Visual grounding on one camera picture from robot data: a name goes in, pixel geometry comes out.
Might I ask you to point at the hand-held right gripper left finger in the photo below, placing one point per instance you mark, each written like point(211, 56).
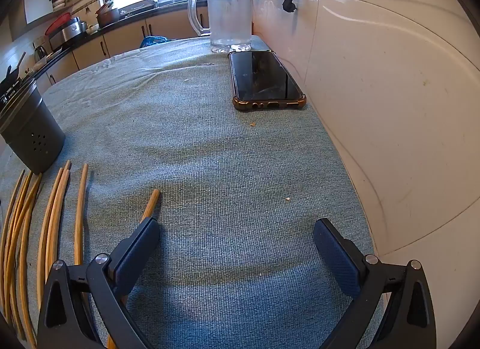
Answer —
point(137, 255)

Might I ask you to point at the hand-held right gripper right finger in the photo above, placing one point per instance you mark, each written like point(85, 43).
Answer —
point(335, 259)

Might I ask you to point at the tan bamboo chopstick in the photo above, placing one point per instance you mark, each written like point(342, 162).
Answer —
point(152, 202)

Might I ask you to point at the bundle of wooden chopsticks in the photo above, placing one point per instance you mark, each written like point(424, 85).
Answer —
point(78, 236)

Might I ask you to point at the dark grey utensil holder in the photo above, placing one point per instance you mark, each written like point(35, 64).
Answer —
point(30, 131)

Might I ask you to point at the dark red pot with utensils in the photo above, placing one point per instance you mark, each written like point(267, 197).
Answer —
point(108, 15)

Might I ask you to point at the blue-grey tablecloth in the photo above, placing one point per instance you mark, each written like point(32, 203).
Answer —
point(210, 168)

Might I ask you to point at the black smartphone in brown case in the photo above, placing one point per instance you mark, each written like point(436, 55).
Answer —
point(262, 75)

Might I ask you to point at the blue plastic bag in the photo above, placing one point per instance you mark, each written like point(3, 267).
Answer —
point(153, 40)

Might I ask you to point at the beige base cabinets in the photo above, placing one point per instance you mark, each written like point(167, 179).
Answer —
point(123, 35)

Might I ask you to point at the black kitchen countertop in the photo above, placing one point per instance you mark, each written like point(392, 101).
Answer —
point(127, 18)

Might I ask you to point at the red plastic basin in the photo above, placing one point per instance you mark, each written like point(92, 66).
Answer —
point(56, 23)

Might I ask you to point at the clear glass pitcher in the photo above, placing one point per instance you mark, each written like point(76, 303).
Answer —
point(228, 15)

